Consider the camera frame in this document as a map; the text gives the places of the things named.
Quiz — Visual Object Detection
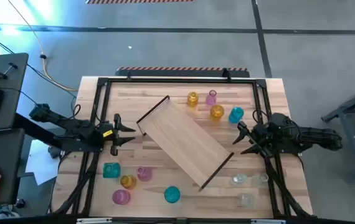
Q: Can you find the yellow ribbed glass vase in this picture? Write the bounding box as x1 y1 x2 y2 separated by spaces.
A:
186 91 199 108

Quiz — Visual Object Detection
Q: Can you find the blue diamond-pattern glass vase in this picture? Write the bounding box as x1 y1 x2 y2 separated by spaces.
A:
228 106 245 124

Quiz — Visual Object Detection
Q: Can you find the silver metal bracket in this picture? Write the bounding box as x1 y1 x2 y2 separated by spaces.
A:
77 218 113 224
251 219 286 224

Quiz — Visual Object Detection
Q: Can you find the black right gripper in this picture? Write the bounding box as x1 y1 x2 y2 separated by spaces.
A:
232 120 275 159

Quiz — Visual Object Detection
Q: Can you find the yellow squat glass vase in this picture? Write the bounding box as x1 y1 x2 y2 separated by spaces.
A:
120 174 137 190

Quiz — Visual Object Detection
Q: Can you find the teal embossed round vase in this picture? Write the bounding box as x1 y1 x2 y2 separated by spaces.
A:
164 185 181 204

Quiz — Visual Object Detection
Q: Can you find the pink slender glass vase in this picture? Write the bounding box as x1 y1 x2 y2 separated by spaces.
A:
205 90 218 106

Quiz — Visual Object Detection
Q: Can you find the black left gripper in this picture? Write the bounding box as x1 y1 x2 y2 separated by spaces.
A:
95 113 137 156

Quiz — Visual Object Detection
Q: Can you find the yellow cable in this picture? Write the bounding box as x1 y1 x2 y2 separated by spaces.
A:
7 0 79 92

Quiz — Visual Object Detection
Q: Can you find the yellow dimpled glass vase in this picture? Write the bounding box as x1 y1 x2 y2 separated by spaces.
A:
210 104 225 119

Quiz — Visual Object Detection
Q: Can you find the grey caster wheel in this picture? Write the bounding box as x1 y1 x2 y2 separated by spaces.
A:
48 146 62 159

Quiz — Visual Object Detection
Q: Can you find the black metal table stand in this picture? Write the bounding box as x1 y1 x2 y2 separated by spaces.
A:
320 81 355 183

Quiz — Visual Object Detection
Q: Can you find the black desk support beam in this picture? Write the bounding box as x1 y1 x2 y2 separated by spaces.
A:
12 113 65 149

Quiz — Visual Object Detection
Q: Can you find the clear round glass vase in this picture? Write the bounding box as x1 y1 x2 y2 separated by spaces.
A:
230 173 248 186
251 172 270 187

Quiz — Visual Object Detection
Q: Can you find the pink squat glass vase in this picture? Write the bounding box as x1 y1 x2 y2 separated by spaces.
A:
111 189 131 205

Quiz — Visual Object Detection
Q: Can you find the teal square glass vase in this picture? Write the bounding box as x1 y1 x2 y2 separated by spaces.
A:
102 162 121 179

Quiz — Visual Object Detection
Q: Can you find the black floor cable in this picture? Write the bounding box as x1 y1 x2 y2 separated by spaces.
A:
0 39 78 100

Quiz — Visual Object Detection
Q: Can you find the black metal table frame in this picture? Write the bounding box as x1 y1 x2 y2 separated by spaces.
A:
48 77 314 218

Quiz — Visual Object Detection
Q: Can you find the dark grey desk top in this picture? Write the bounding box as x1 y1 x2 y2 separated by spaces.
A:
0 128 26 206

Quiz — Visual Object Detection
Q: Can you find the wooden shelf with black legs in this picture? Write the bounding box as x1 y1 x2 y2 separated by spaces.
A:
136 95 235 192

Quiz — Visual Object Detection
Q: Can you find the black hazard-striped floor mat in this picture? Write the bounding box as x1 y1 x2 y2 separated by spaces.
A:
115 66 250 78

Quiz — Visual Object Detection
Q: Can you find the pink ribbed teardrop vase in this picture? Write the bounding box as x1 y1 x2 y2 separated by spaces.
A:
136 166 153 182

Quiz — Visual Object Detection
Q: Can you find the clear square glass vase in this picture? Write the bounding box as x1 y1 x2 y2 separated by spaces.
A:
239 193 255 208

